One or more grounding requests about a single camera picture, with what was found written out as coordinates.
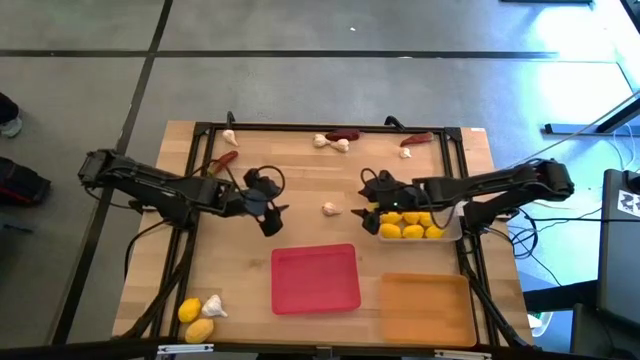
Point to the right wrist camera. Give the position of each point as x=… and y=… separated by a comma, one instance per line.
x=382, y=186

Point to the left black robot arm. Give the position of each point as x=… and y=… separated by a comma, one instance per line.
x=150, y=180

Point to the black and red bag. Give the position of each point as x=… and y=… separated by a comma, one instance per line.
x=22, y=182

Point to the red plastic bin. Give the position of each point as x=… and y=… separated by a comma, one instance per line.
x=315, y=280

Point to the brownish red chili pepper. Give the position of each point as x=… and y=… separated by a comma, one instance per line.
x=417, y=139

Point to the black rig bar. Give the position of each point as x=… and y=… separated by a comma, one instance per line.
x=75, y=351

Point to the white round floor object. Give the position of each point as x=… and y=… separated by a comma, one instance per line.
x=541, y=322

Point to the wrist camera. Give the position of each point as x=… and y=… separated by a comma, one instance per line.
x=257, y=181
x=382, y=186

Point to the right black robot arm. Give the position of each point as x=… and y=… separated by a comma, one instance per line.
x=500, y=182

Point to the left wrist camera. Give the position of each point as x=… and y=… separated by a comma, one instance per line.
x=257, y=181

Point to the silver metal bracket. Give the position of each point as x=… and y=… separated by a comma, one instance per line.
x=462, y=354
x=185, y=348

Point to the person's leg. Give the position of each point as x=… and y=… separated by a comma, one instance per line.
x=7, y=110

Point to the clear plastic bin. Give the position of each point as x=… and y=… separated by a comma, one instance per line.
x=450, y=227

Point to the dark red chili pepper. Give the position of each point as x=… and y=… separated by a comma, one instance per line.
x=343, y=135

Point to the pale orange lemon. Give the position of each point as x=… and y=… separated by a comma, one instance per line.
x=199, y=331

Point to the orange-tinted lemon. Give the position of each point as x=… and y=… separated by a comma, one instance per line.
x=391, y=218

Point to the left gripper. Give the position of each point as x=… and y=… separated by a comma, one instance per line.
x=252, y=205

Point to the person's shoe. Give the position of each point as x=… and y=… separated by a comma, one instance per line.
x=12, y=128

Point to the dark grey equipment case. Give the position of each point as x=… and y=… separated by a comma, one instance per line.
x=617, y=260

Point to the black stand base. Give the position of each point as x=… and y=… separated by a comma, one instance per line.
x=570, y=129

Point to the bright red chili pepper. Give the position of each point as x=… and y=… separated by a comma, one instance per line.
x=226, y=161

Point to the orange plastic bin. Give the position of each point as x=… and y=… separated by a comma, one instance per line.
x=427, y=310

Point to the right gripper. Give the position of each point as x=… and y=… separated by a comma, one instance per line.
x=400, y=199

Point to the black frame clamp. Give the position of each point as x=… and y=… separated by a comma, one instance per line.
x=394, y=121
x=230, y=120

